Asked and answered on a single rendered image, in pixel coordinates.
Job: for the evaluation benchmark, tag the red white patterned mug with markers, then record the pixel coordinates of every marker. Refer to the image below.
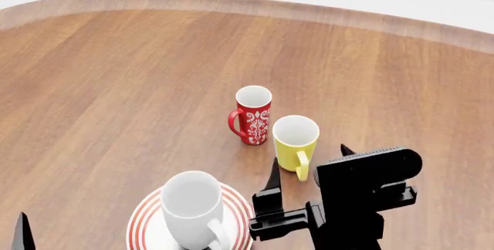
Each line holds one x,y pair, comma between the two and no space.
258,122

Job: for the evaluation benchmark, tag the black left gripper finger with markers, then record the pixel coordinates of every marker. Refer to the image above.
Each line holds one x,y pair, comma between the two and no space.
23,235

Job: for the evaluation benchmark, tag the yellow and white mug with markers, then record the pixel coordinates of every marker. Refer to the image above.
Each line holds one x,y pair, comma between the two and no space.
288,153

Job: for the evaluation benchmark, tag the red striped white plate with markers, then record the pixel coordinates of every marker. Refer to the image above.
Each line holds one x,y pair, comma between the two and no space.
148,232

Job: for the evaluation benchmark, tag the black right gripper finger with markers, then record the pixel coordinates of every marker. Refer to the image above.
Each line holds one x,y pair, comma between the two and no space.
345,150
270,200

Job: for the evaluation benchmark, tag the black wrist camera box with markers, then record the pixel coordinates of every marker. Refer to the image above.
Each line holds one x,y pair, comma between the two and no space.
366,166

